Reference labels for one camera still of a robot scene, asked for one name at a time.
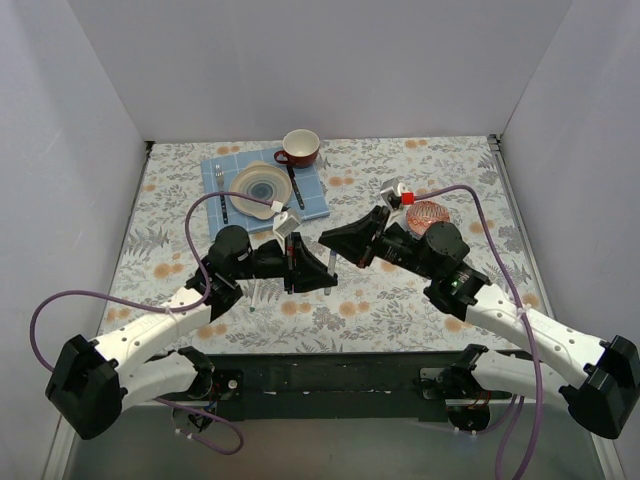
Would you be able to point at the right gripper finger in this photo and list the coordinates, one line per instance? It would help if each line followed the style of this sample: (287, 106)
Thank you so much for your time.
(359, 232)
(351, 248)

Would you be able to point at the fork with dark handle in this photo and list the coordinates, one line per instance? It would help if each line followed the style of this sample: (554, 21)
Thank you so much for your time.
(219, 178)

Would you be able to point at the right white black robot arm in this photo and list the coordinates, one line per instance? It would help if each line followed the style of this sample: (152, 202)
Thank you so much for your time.
(601, 377)

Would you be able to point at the blue checkered cloth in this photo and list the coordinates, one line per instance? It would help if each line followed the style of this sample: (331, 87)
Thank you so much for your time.
(307, 179)

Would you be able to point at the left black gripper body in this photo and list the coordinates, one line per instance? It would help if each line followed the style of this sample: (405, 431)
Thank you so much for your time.
(291, 263)

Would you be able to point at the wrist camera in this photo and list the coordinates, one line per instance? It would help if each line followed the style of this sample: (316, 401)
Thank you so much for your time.
(396, 195)
(285, 223)

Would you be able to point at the red patterned bowl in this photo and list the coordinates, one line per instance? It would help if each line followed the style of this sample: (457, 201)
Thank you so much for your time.
(421, 215)

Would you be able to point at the white green marker pen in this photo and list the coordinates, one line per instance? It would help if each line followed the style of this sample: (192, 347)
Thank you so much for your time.
(255, 295)

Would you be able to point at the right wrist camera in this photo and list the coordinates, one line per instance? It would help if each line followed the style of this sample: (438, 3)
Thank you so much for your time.
(396, 195)

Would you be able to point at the beige plate with blue rings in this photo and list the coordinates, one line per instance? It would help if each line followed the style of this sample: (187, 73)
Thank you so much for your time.
(260, 184)

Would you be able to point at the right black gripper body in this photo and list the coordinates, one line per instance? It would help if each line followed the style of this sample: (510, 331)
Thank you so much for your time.
(372, 242)

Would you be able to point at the white blue marker pen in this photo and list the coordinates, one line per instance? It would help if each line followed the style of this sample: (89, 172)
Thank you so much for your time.
(330, 269)

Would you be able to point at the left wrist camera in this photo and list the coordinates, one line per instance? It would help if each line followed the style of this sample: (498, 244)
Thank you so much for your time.
(285, 223)

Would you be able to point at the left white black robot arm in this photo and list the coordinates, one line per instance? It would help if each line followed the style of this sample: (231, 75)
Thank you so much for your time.
(94, 381)

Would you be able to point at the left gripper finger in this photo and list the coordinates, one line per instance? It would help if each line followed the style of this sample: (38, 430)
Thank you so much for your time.
(310, 279)
(305, 261)

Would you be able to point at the red mug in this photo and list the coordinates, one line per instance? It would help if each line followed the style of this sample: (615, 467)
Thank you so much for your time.
(300, 149)

